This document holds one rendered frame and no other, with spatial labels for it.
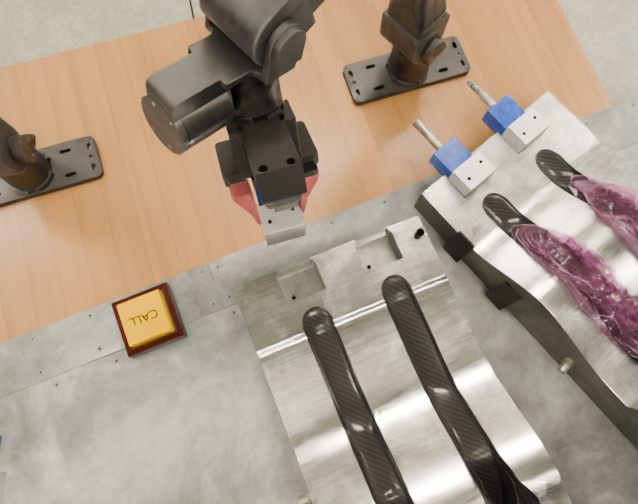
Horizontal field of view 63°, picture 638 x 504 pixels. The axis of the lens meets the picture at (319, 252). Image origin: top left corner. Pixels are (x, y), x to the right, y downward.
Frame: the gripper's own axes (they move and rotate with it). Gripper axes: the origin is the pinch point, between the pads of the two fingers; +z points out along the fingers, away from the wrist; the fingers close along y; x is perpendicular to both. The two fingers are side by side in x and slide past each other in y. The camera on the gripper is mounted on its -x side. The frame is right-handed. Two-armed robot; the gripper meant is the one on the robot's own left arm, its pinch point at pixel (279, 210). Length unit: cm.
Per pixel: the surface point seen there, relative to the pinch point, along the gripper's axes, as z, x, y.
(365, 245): 10.0, -0.4, 10.2
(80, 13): 26, 151, -41
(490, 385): 17.7, -20.9, 18.6
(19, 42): 29, 146, -62
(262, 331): 11.2, -8.2, -6.0
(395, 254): 11.2, -2.4, 13.7
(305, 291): 11.8, -3.7, 0.6
